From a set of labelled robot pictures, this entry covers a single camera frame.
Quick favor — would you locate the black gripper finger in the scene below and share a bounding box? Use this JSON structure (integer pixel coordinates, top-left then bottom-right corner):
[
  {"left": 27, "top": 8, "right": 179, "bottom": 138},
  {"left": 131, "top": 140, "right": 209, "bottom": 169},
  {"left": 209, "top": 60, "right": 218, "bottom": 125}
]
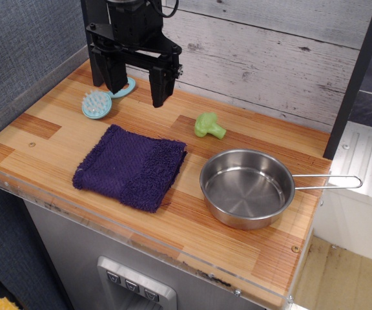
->
[
  {"left": 149, "top": 65, "right": 177, "bottom": 108},
  {"left": 93, "top": 50, "right": 128, "bottom": 94}
]

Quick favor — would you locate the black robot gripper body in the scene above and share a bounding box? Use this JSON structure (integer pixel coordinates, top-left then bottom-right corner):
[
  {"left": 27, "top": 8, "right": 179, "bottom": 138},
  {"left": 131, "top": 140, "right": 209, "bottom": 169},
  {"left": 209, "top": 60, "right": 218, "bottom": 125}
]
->
[{"left": 92, "top": 1, "right": 182, "bottom": 79}]

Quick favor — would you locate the light blue scrub brush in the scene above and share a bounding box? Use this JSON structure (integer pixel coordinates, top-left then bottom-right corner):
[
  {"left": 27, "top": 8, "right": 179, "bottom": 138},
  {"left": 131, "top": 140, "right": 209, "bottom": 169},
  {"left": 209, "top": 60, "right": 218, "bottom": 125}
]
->
[{"left": 81, "top": 77, "right": 136, "bottom": 119}]

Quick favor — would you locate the green toy broccoli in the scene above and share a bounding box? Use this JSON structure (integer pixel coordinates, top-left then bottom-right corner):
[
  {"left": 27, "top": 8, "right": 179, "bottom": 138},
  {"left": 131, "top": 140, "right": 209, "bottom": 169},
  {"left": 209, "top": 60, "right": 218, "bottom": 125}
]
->
[{"left": 194, "top": 112, "right": 226, "bottom": 140}]

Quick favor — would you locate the purple folded towel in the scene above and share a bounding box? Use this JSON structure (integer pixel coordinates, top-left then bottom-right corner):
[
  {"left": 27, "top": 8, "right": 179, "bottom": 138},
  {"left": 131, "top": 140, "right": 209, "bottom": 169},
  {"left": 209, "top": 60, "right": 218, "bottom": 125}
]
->
[{"left": 72, "top": 125, "right": 187, "bottom": 213}]

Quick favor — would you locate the stainless steel pan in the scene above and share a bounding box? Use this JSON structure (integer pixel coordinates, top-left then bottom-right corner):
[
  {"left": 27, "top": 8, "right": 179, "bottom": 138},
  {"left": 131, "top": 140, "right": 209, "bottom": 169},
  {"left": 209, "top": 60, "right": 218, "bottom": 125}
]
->
[{"left": 199, "top": 148, "right": 364, "bottom": 231}]

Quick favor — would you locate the clear acrylic table edge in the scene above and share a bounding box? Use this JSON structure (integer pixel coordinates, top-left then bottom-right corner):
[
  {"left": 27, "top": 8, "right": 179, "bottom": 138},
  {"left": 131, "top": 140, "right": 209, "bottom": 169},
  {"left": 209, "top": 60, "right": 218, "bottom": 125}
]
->
[{"left": 0, "top": 171, "right": 293, "bottom": 309}]

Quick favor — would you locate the silver dispenser control panel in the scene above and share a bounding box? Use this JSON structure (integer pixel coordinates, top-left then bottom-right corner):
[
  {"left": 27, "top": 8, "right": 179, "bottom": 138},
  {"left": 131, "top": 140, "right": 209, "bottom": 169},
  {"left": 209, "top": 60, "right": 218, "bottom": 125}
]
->
[{"left": 97, "top": 256, "right": 178, "bottom": 309}]

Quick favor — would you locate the white toy sink drainboard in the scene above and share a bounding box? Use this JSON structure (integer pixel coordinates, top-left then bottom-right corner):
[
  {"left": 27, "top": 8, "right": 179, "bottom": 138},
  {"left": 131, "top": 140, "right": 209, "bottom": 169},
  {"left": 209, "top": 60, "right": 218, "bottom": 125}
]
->
[{"left": 329, "top": 122, "right": 372, "bottom": 198}]

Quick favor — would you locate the yellow object bottom left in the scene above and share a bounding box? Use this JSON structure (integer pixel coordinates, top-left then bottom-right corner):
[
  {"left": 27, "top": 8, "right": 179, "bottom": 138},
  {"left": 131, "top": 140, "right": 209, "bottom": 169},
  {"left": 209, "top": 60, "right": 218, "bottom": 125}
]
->
[{"left": 0, "top": 298, "right": 19, "bottom": 310}]

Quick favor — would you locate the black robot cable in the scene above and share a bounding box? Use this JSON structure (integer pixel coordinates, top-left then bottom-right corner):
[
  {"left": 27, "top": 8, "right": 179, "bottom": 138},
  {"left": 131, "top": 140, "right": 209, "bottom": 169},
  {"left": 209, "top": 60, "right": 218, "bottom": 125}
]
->
[{"left": 149, "top": 0, "right": 179, "bottom": 19}]

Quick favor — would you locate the black left upright post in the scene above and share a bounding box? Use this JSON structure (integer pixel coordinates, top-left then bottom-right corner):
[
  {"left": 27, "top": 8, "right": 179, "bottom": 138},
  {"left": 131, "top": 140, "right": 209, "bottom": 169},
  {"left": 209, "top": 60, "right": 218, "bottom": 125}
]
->
[{"left": 80, "top": 0, "right": 110, "bottom": 87}]

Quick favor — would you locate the black upright post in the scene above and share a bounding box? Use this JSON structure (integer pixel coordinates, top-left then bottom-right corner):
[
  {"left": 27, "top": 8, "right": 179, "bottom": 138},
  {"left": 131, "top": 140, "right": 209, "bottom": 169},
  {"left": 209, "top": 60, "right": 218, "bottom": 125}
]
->
[
  {"left": 80, "top": 0, "right": 110, "bottom": 87},
  {"left": 323, "top": 17, "right": 372, "bottom": 160}
]

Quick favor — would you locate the black right upright post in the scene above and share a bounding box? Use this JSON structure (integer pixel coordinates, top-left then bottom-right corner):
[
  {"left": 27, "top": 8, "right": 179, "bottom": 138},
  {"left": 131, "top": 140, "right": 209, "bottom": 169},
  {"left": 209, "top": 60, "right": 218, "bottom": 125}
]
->
[{"left": 323, "top": 17, "right": 372, "bottom": 160}]

